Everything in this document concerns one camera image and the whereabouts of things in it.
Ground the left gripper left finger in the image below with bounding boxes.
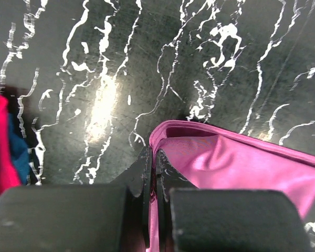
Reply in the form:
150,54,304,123
0,148,152,251

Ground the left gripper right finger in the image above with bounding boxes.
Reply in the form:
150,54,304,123
155,151,311,251

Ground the purple satin napkin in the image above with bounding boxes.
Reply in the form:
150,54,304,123
148,120,315,252

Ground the red folded cloth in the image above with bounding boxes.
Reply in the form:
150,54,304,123
0,95,22,195

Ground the dark blue folded cloth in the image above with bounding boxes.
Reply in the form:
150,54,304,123
8,113,32,185

